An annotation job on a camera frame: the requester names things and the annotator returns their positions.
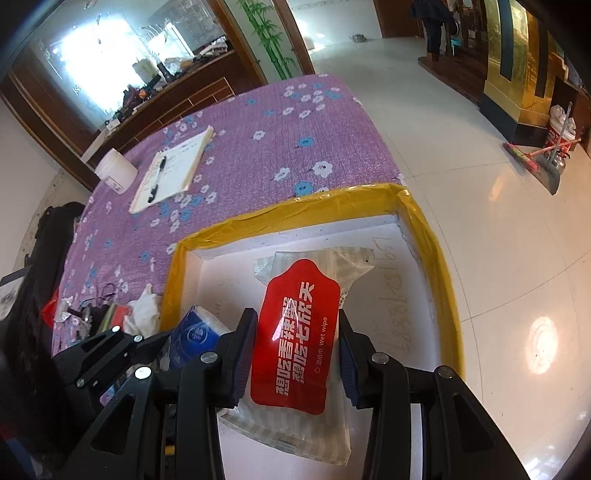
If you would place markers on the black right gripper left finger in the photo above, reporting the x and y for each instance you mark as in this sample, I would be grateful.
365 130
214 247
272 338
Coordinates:
213 381

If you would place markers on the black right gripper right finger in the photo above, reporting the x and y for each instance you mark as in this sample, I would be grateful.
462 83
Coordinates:
460 440

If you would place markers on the white plastic bag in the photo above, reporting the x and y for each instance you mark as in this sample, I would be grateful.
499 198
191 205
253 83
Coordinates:
144 316

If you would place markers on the blue floral tissue pack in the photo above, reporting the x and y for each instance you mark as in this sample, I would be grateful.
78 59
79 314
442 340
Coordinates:
198 332

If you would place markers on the red label wet wipes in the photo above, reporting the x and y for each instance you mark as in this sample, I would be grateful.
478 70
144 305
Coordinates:
294 400

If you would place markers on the yellow taped white box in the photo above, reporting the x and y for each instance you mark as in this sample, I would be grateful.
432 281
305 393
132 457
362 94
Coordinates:
405 304

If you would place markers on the colourful sponge pack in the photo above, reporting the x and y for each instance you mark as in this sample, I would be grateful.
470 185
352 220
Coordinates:
112 315

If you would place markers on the black bag on chair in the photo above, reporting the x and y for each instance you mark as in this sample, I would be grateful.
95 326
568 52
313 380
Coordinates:
24 336

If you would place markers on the red bag beside table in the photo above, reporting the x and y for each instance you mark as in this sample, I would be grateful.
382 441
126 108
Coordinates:
48 311

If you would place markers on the black pen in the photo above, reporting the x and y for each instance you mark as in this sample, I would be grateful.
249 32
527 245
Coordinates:
155 184

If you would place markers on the white plastic jar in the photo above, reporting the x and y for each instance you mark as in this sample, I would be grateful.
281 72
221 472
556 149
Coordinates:
116 171

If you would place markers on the white paper notepad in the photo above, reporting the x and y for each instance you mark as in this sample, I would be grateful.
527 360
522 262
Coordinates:
181 164

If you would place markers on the broom and dustpan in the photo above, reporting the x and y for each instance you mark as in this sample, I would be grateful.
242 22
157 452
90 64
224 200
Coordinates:
547 164

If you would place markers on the wooden sideboard with clutter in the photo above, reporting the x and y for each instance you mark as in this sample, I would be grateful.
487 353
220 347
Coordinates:
201 86

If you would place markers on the purple floral tablecloth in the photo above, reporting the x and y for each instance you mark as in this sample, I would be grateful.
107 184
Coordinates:
289 139

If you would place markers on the person in dark coat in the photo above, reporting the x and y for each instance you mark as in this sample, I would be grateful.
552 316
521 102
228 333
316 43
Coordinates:
434 15

